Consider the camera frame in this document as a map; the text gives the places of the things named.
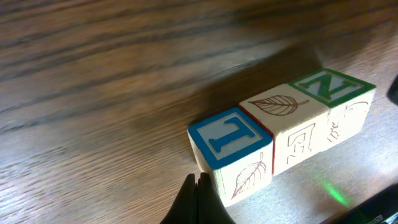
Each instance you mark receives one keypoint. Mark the wooden block leaf drawing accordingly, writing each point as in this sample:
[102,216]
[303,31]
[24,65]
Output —
[235,151]

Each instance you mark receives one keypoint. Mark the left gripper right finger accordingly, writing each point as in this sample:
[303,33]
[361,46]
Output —
[210,209]

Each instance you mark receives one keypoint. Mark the wooden block letter drawing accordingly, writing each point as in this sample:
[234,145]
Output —
[296,121]

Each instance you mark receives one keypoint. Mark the wooden block green letter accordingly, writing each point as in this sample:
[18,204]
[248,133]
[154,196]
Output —
[348,100]

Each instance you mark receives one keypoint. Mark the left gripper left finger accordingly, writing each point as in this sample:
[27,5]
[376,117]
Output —
[184,207]

